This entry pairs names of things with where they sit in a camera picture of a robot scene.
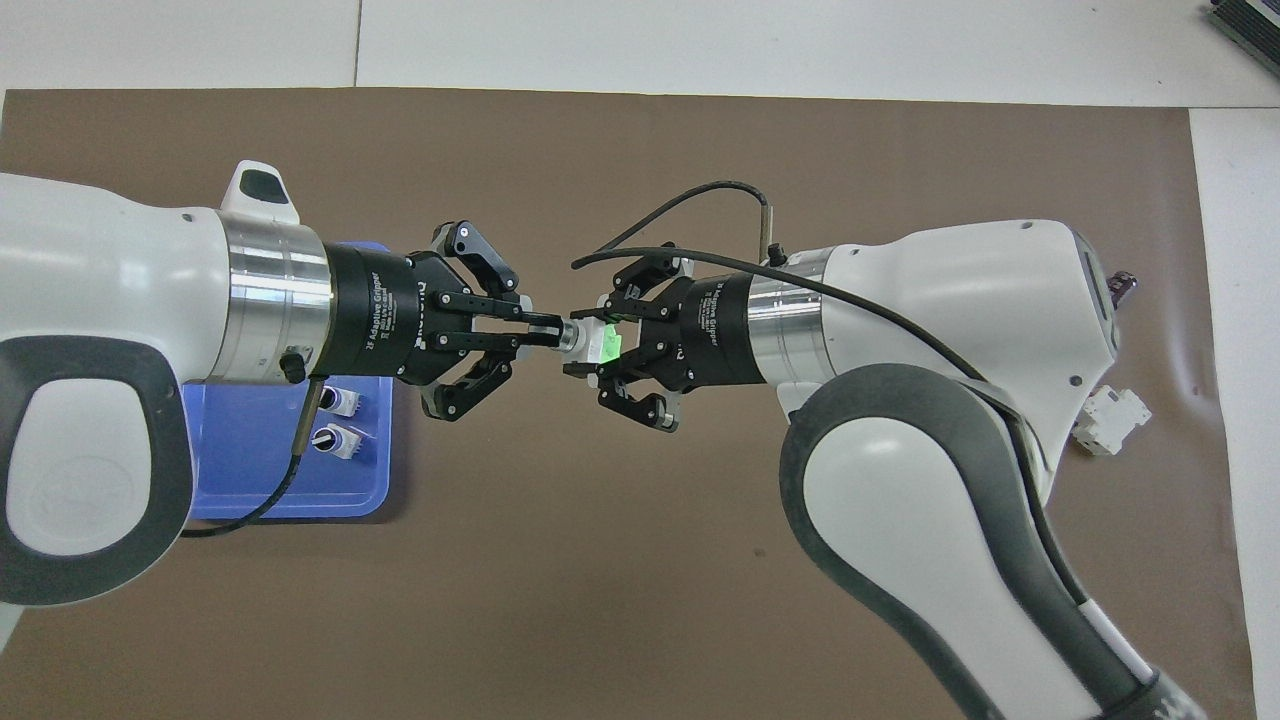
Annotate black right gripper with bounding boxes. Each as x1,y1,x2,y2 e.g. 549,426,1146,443
562,244,772,434

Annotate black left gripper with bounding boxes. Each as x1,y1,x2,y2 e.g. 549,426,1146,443
325,219,567,424

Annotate knob switch with green block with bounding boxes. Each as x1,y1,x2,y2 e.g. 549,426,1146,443
557,317,627,364

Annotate brown table mat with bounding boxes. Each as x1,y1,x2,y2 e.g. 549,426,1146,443
0,88,1259,720

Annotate blue plastic tray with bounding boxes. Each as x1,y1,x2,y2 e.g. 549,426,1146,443
180,240,395,521

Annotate white circuit breaker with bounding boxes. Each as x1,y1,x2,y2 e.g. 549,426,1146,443
1071,385,1154,457

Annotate grey finned device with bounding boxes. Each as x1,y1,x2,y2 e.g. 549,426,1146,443
1204,0,1280,67

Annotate knob switch with red base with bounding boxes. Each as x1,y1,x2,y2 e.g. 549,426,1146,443
312,424,363,461

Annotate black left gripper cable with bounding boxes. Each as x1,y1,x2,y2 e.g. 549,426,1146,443
180,345,327,538

